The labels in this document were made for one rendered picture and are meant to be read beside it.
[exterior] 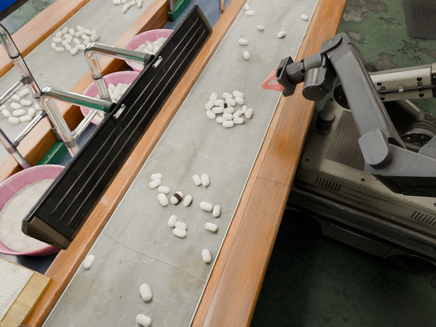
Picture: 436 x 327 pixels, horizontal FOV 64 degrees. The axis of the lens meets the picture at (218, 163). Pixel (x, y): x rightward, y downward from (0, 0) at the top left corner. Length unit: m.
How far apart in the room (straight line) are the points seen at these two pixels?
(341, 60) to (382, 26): 2.35
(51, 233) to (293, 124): 0.76
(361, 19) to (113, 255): 2.78
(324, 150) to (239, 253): 0.72
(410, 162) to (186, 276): 0.53
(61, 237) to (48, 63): 1.02
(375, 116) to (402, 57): 2.23
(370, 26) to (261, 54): 1.88
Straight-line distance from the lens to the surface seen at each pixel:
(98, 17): 1.71
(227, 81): 1.26
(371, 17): 3.30
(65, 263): 0.91
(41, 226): 0.56
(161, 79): 0.74
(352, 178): 1.38
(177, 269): 0.86
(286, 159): 1.00
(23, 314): 0.89
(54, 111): 0.77
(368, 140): 0.63
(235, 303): 0.80
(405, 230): 1.50
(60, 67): 1.46
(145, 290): 0.83
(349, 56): 0.86
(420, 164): 0.59
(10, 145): 1.06
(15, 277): 0.93
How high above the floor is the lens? 1.54
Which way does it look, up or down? 53 degrees down
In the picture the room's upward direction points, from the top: 2 degrees counter-clockwise
